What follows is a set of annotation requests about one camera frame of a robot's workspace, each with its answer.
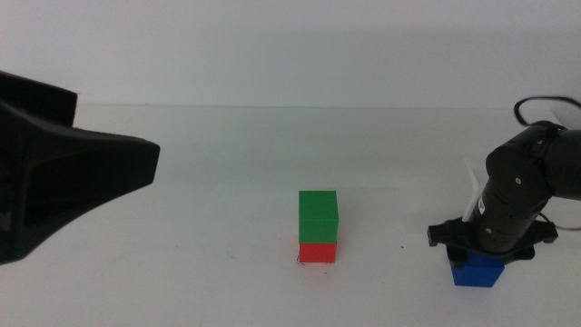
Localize blue cube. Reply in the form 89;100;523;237
450;252;507;288

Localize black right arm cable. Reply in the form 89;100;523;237
513;95;581;128

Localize green cube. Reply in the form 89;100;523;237
298;190;340;245

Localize red cube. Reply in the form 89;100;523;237
298;242;339;264

